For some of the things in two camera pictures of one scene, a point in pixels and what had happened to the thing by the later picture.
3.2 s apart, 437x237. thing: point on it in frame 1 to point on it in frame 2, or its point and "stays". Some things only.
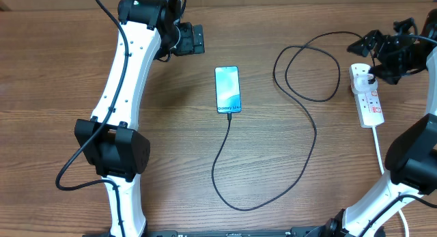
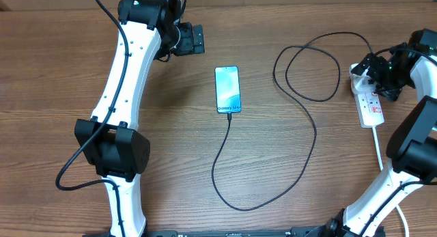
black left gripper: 188,46 stays
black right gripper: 383,46 to 391,93
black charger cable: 300,98 stays
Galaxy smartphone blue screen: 227,89 stays
